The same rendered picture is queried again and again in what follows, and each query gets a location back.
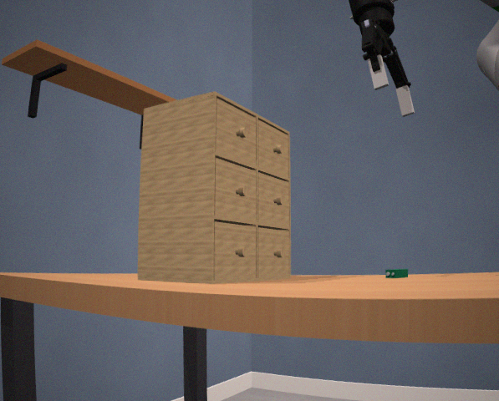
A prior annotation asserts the green 9v battery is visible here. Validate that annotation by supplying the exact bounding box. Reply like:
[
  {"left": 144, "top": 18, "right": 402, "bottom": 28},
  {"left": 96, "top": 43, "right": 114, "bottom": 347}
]
[{"left": 385, "top": 269, "right": 408, "bottom": 278}]

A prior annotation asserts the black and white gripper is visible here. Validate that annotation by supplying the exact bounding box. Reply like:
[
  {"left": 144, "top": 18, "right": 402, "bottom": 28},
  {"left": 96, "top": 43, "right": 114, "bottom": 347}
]
[{"left": 359, "top": 8, "right": 415, "bottom": 117}]

